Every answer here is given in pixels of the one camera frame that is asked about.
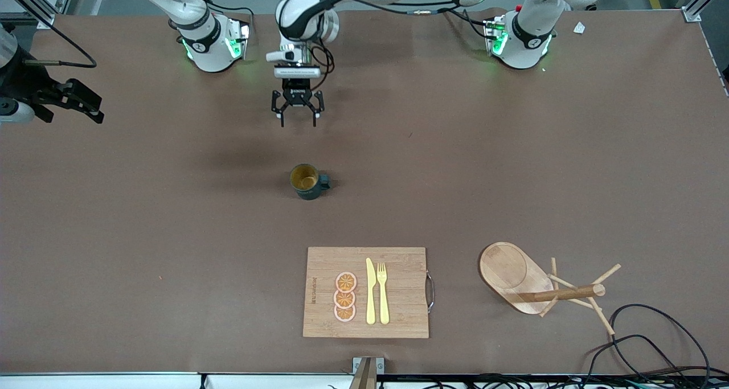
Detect dark green ribbed mug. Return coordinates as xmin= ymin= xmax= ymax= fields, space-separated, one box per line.
xmin=289 ymin=163 xmax=332 ymax=201

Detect brown table cover mat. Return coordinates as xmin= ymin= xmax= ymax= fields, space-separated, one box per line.
xmin=0 ymin=7 xmax=729 ymax=376

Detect yellow plastic knife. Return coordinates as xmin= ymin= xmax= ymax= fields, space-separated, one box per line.
xmin=365 ymin=257 xmax=377 ymax=325

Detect yellow plastic fork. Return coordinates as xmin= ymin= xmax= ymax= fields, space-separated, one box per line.
xmin=376 ymin=262 xmax=390 ymax=325

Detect bamboo cutting board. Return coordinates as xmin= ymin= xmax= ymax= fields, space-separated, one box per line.
xmin=302 ymin=247 xmax=436 ymax=339

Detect wooden mug tree stand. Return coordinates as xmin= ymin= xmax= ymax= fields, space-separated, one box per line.
xmin=478 ymin=241 xmax=622 ymax=336

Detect white table edge strip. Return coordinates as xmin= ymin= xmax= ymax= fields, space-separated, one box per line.
xmin=0 ymin=372 xmax=354 ymax=389

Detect aluminium frame profile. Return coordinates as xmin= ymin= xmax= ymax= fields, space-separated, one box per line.
xmin=0 ymin=0 xmax=77 ymax=28
xmin=682 ymin=0 xmax=729 ymax=22

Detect black right base cable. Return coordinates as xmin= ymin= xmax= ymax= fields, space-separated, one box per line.
xmin=182 ymin=0 xmax=255 ymax=22

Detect black base cable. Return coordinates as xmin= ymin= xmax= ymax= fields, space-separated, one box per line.
xmin=182 ymin=0 xmax=255 ymax=22
xmin=437 ymin=7 xmax=492 ymax=36

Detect black left base cable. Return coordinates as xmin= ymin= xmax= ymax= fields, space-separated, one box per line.
xmin=437 ymin=7 xmax=492 ymax=36

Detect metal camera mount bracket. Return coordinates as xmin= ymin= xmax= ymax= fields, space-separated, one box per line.
xmin=349 ymin=357 xmax=385 ymax=389

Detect black looped floor cable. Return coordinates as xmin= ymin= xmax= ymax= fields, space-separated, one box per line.
xmin=609 ymin=304 xmax=712 ymax=389
xmin=581 ymin=335 xmax=695 ymax=389

